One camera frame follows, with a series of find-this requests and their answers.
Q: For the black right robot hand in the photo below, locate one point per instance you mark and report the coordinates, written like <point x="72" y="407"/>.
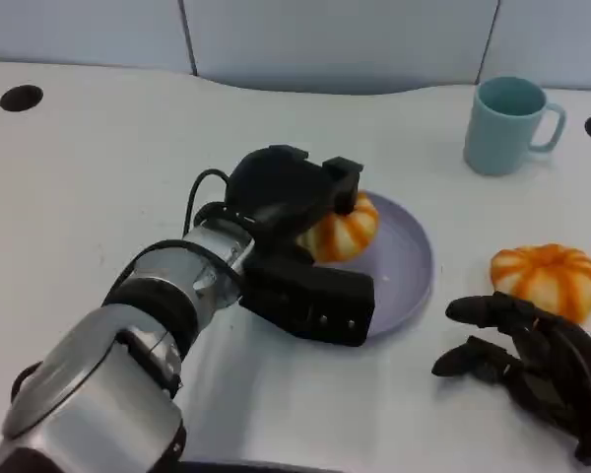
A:
<point x="551" y="359"/>

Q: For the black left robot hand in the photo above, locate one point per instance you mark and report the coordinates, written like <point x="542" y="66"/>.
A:
<point x="281" y="187"/>

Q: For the orange and white bread roll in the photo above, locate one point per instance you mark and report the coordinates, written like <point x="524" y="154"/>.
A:
<point x="546" y="276"/>
<point x="345" y="236"/>

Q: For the lilac plate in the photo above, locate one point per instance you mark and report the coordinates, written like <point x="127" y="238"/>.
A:
<point x="404" y="256"/>

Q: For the grey partition panel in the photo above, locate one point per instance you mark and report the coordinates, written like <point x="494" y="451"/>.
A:
<point x="551" y="39"/>
<point x="79" y="29"/>
<point x="335" y="39"/>

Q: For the pale green mug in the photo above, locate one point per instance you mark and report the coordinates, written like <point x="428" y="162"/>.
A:
<point x="497" y="138"/>

